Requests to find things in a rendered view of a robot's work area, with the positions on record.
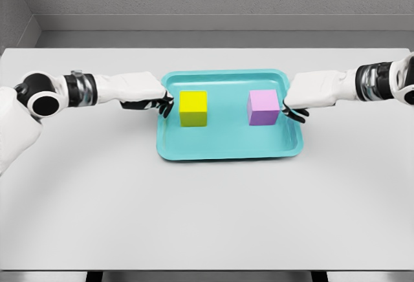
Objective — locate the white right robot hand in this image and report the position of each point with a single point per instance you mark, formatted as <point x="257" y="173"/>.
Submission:
<point x="312" y="91"/>

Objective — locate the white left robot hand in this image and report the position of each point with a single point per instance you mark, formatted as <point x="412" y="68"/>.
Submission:
<point x="142" y="88"/>

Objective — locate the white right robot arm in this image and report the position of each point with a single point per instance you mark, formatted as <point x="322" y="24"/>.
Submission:
<point x="378" y="81"/>

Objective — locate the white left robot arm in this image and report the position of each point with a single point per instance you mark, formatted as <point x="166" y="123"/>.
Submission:
<point x="58" y="89"/>

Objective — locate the pink purple cube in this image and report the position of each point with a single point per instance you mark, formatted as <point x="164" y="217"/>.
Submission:
<point x="262" y="107"/>

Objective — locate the yellow cube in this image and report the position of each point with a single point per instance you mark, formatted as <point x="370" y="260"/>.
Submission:
<point x="193" y="109"/>

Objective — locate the teal plastic tray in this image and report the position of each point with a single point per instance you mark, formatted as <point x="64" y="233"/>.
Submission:
<point x="226" y="136"/>

